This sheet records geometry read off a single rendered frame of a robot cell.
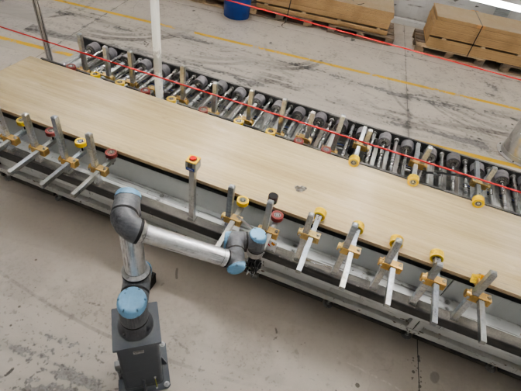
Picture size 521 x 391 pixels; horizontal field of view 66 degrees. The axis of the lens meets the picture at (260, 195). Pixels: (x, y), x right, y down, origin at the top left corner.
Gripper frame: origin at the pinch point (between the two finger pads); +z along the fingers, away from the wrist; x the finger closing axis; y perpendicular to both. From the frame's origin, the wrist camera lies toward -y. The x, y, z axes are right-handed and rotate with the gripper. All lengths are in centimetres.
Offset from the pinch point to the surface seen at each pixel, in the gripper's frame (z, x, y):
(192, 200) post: -7, -54, -30
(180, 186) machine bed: 9, -75, -52
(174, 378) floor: 83, -28, 43
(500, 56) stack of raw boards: 58, 216, -640
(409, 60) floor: 83, 74, -579
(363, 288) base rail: 13, 65, -28
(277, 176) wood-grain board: -7, -12, -78
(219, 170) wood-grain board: -7, -51, -64
